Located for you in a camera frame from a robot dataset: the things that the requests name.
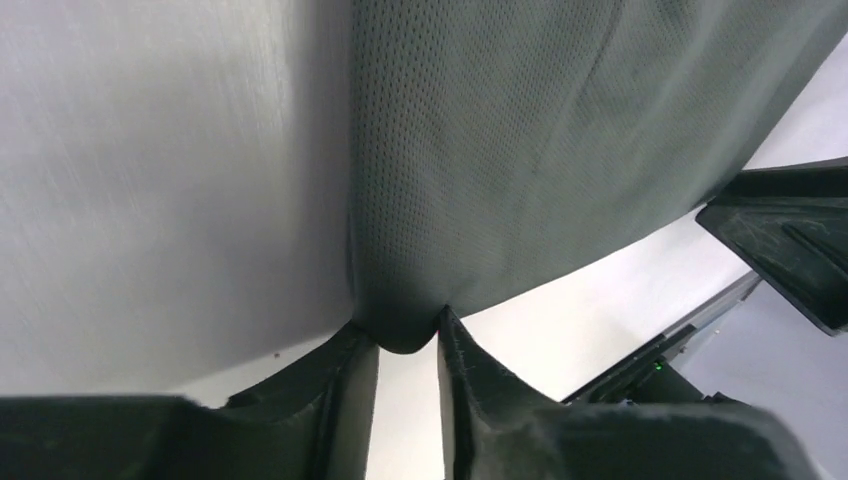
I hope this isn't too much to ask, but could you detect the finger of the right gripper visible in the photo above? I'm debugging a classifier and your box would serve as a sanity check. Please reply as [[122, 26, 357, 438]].
[[696, 158, 847, 336]]

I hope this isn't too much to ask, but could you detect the dark grey t shirt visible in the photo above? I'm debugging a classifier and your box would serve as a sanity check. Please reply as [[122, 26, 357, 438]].
[[349, 1, 847, 354]]

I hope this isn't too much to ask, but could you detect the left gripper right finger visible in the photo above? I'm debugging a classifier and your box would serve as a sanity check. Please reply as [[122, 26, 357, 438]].
[[437, 309, 817, 479]]

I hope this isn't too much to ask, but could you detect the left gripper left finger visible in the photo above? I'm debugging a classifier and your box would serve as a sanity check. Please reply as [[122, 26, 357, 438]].
[[1, 325, 379, 479]]

